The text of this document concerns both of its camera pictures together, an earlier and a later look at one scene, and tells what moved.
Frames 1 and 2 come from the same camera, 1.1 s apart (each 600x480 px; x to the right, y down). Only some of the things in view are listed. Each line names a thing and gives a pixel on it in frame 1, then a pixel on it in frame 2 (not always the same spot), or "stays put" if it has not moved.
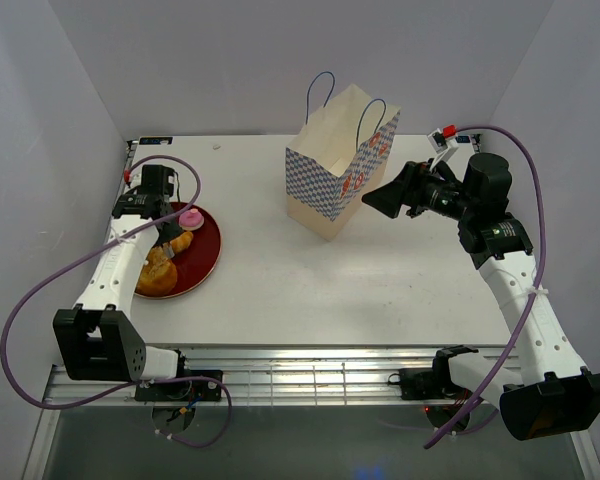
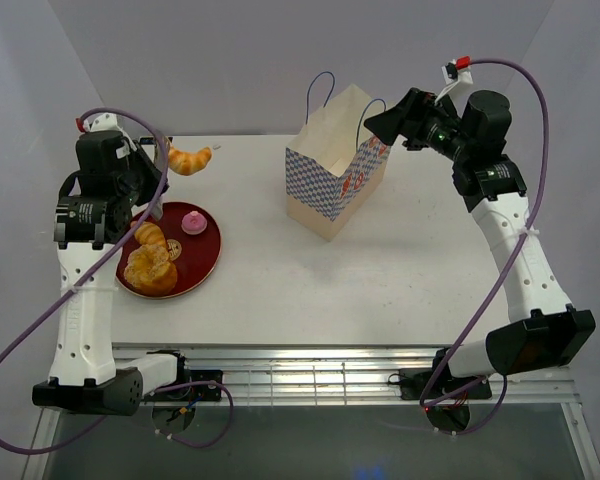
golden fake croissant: x=182 y=242 -> x=188 y=163
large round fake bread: x=158 y=276 stays put
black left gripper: x=170 y=233 -> x=139 y=156
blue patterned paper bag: x=338 y=155 stays put
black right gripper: x=410 y=186 -> x=408 y=118
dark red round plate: x=195 y=265 stays put
